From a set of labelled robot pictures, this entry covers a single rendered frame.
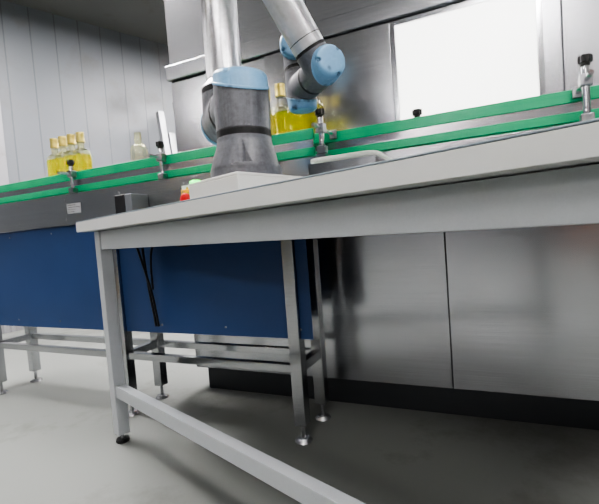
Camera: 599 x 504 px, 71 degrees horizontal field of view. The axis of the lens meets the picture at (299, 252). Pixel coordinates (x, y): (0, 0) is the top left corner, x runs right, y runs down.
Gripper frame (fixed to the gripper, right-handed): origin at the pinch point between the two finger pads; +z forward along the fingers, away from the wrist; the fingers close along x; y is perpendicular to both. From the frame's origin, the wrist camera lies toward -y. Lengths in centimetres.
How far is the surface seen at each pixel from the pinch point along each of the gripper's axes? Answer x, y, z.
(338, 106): 7.9, 6.4, 10.4
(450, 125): 39.4, 22.3, -15.2
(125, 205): -66, 35, -5
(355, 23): 15.5, -20.0, 9.0
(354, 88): 13.8, 1.5, 8.7
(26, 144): -269, -43, 190
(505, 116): 53, 22, -19
